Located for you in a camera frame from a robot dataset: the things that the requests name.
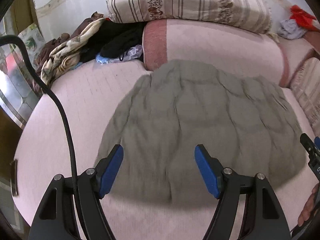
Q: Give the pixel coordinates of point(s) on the striped floral side cushion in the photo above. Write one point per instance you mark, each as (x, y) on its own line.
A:
(305, 86)

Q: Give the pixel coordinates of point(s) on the pink bolster cushion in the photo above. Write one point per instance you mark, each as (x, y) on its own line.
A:
(230, 49)

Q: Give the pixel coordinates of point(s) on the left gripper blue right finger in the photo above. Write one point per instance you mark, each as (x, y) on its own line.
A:
(263, 216)

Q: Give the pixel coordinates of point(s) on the grey lilac cloth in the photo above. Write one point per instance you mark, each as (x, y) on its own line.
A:
(290, 30)

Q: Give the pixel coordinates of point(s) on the brown beige patterned blanket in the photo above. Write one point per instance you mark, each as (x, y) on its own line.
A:
(59, 55)

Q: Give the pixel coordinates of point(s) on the black garment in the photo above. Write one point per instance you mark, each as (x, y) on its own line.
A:
(112, 40)

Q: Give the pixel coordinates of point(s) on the pink bed mattress cover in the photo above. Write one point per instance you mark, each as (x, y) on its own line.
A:
(90, 95)

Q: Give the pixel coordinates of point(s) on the red cloth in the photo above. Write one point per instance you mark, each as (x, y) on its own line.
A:
(304, 19)

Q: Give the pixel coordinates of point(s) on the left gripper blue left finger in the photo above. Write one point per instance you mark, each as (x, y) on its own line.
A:
(55, 217)

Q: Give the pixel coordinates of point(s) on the olive green padded jacket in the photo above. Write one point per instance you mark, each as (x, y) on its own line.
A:
(245, 122)

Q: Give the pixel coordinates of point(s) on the striped floral pillow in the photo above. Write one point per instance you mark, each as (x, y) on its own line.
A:
(250, 15)

